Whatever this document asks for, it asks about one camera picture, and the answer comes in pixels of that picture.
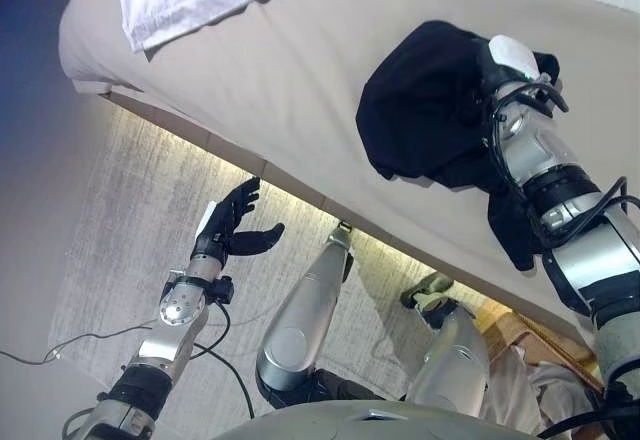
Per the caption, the silver robot right leg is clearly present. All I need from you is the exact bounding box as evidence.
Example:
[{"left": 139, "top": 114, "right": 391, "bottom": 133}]
[{"left": 399, "top": 272, "right": 492, "bottom": 419}]

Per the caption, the grey robot torso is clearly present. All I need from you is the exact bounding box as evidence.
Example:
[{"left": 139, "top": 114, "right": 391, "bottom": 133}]
[{"left": 214, "top": 399, "right": 544, "bottom": 440}]

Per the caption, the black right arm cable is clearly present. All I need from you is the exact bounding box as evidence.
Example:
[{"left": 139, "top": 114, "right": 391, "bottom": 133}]
[{"left": 488, "top": 78, "right": 629, "bottom": 252}]

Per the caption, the brown wicker basket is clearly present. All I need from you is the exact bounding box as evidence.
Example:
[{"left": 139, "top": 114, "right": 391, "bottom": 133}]
[{"left": 473, "top": 304, "right": 607, "bottom": 397}]

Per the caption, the grey striped rug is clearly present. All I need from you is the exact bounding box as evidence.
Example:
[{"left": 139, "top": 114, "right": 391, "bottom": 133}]
[{"left": 47, "top": 99, "right": 484, "bottom": 411}]

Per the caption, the light grey garment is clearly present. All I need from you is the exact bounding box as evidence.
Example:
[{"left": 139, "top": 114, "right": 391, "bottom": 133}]
[{"left": 479, "top": 344, "right": 599, "bottom": 437}]

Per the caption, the beige upholstered bed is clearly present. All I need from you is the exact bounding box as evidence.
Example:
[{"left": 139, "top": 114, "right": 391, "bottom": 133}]
[{"left": 57, "top": 0, "right": 640, "bottom": 357}]

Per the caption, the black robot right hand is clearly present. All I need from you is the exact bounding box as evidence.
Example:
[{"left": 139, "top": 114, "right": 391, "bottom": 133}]
[{"left": 474, "top": 33, "right": 559, "bottom": 101}]

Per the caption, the beige bed runner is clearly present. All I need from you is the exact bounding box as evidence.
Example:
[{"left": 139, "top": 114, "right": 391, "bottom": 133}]
[{"left": 57, "top": 0, "right": 640, "bottom": 357}]

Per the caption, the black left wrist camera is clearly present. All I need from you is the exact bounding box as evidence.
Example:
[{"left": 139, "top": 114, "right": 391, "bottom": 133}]
[{"left": 207, "top": 275, "right": 236, "bottom": 306}]

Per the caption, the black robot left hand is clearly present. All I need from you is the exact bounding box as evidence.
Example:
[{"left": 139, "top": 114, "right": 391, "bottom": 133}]
[{"left": 192, "top": 177, "right": 287, "bottom": 264}]

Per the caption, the silver robot left leg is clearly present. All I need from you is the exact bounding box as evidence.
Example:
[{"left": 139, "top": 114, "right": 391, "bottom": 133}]
[{"left": 254, "top": 219, "right": 355, "bottom": 410}]

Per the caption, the thin floor cable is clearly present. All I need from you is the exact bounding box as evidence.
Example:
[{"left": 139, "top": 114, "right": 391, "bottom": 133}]
[{"left": 0, "top": 318, "right": 157, "bottom": 367}]

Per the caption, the black garment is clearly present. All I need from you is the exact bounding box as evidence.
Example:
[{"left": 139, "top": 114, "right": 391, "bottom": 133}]
[{"left": 355, "top": 19, "right": 562, "bottom": 273}]

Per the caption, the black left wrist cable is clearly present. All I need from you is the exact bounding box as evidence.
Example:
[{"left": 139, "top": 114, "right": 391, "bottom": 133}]
[{"left": 192, "top": 302, "right": 257, "bottom": 419}]

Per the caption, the silver robot leg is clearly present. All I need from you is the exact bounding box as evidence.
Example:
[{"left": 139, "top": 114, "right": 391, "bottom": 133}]
[
  {"left": 399, "top": 272, "right": 492, "bottom": 419},
  {"left": 254, "top": 219, "right": 355, "bottom": 410}
]

